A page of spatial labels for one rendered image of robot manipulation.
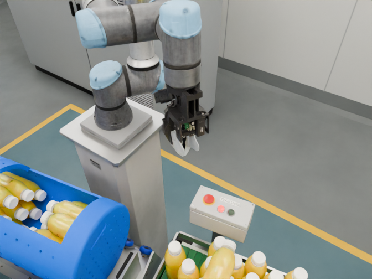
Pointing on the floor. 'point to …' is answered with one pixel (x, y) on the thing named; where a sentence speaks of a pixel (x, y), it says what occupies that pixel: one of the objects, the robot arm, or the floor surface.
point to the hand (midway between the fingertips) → (181, 150)
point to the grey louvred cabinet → (65, 54)
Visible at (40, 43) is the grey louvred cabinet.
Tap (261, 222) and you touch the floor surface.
